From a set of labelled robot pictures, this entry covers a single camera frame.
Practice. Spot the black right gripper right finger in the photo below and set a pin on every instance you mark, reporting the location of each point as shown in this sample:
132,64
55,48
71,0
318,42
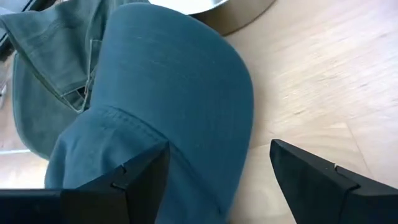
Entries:
326,196

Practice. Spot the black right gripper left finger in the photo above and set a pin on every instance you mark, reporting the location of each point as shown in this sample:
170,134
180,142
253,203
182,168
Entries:
93,205

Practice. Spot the silver table lamp white shade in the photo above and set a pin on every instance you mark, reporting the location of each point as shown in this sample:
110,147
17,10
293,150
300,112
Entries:
242,18

